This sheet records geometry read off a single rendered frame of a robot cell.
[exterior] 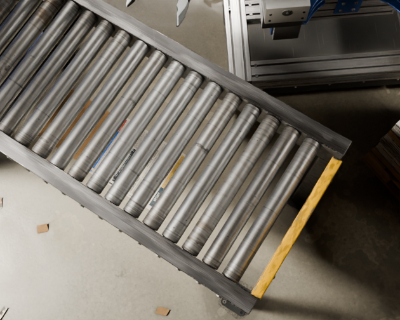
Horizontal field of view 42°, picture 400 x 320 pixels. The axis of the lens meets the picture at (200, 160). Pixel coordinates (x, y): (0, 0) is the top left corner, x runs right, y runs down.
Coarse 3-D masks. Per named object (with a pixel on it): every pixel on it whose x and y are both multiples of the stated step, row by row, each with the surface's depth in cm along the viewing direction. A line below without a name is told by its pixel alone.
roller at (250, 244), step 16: (304, 144) 144; (304, 160) 142; (288, 176) 142; (272, 192) 142; (288, 192) 141; (272, 208) 139; (256, 224) 139; (272, 224) 140; (256, 240) 138; (240, 256) 137; (224, 272) 137; (240, 272) 136
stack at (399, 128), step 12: (396, 132) 181; (384, 144) 197; (396, 144) 188; (372, 156) 211; (384, 156) 203; (396, 156) 194; (372, 168) 220; (384, 168) 209; (396, 168) 200; (384, 180) 217; (396, 180) 208; (396, 192) 216
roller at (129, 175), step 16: (192, 80) 150; (176, 96) 149; (192, 96) 151; (176, 112) 148; (160, 128) 147; (144, 144) 146; (160, 144) 148; (144, 160) 145; (128, 176) 144; (112, 192) 143
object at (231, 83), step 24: (72, 0) 159; (96, 0) 158; (96, 24) 166; (120, 24) 156; (144, 24) 156; (168, 48) 153; (216, 72) 150; (240, 96) 148; (264, 96) 148; (288, 120) 146; (312, 120) 145; (336, 144) 143
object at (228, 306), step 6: (240, 282) 212; (246, 288) 211; (252, 288) 212; (222, 300) 211; (222, 306) 210; (228, 306) 210; (234, 306) 210; (228, 312) 210; (234, 312) 209; (240, 312) 209; (240, 318) 209
